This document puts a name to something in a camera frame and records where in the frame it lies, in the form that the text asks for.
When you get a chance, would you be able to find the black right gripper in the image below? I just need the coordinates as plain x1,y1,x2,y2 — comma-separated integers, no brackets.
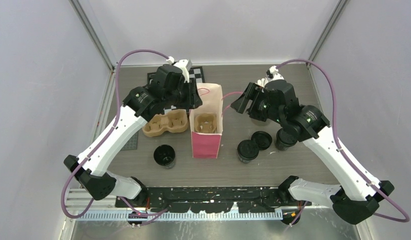
230,81,284,124

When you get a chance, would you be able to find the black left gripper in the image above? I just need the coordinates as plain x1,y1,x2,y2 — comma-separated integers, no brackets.
164,77,203,110

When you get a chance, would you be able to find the pink paper bag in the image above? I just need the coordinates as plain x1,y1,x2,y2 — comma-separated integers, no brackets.
189,83,242,159

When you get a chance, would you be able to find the stack of black lids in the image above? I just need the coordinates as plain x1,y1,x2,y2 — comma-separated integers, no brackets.
251,131,273,151

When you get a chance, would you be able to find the black coffee cup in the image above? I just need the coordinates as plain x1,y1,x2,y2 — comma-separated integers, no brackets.
275,128,298,151
236,139,260,165
153,144,176,169

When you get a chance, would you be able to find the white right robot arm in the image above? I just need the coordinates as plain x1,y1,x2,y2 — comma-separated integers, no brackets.
230,80,394,225

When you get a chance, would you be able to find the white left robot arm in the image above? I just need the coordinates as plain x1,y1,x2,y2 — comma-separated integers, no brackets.
63,59,203,207

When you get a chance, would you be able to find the cup of white paper straws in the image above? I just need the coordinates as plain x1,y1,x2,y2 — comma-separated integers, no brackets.
249,78,270,127

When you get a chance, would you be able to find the black white chessboard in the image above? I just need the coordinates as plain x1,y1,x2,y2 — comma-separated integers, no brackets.
147,66,206,113

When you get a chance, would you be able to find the brown cardboard cup carrier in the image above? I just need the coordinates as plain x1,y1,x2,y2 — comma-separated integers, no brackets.
142,109,189,137

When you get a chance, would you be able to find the grey building baseplate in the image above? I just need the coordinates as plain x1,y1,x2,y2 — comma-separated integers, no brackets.
121,131,139,151

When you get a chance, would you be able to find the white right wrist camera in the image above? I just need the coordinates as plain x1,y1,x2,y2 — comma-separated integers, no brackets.
264,65,285,85

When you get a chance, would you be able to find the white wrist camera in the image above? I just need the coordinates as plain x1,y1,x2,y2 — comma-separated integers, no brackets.
264,65,285,85
166,56,192,83

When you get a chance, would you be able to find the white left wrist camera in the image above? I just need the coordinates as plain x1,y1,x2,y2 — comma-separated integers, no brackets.
166,56,192,83

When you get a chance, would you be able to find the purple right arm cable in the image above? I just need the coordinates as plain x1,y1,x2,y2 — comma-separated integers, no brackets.
275,58,410,223

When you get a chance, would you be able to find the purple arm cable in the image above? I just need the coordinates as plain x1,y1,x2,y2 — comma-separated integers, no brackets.
60,49,175,220
275,58,410,223

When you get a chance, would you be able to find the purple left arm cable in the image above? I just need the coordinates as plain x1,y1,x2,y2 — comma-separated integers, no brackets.
60,49,175,220

